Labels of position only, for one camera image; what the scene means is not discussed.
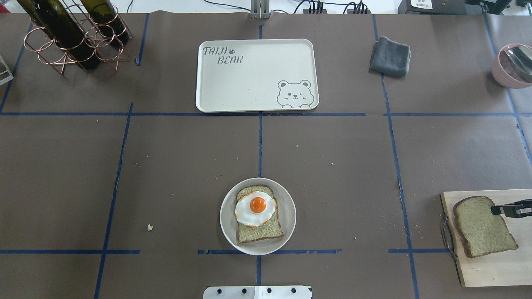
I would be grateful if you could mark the copper wire bottle rack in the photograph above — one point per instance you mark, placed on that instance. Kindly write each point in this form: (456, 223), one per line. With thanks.
(49, 53)

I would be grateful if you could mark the bread slice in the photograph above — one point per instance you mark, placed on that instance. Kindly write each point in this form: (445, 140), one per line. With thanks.
(482, 232)
(270, 230)

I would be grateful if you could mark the dark green wine bottle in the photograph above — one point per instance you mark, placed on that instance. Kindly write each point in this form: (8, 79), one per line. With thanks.
(58, 25)

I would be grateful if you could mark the grey round plate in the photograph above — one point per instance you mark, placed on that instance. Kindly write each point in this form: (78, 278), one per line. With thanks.
(287, 218)

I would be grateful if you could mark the cream bear serving tray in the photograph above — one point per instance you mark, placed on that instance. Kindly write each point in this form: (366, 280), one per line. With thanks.
(256, 75)

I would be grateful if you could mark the bread slice under egg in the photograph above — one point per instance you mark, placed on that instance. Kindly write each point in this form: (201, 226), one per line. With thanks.
(270, 230)

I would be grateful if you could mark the metal spoon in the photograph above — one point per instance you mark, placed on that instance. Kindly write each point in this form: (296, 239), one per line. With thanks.
(521, 58)

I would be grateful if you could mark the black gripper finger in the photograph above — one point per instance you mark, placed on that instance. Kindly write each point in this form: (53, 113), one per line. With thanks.
(515, 212)
(524, 203)

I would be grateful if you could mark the white wire rack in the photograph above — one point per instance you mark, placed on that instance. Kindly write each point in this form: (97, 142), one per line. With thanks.
(5, 72)

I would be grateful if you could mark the grey metal camera mount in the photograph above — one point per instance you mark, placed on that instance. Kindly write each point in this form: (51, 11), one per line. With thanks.
(260, 9)

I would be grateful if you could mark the wooden cutting board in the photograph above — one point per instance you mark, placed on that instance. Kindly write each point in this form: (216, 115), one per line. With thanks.
(509, 268)

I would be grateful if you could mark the black equipment box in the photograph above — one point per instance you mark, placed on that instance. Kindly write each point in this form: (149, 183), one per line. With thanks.
(452, 7)

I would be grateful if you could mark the folded grey cloth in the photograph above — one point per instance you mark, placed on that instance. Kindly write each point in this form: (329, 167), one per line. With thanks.
(390, 57)

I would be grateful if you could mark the pink bowl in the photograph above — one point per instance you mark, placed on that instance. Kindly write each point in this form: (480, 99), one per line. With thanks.
(505, 72)

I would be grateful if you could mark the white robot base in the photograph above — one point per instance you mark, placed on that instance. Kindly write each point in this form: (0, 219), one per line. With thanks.
(259, 292)

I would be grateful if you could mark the fried egg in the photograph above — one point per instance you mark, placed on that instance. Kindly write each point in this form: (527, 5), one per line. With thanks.
(255, 208)

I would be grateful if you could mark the metal cutting board handle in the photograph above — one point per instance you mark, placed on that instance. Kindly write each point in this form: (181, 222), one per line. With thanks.
(447, 236)

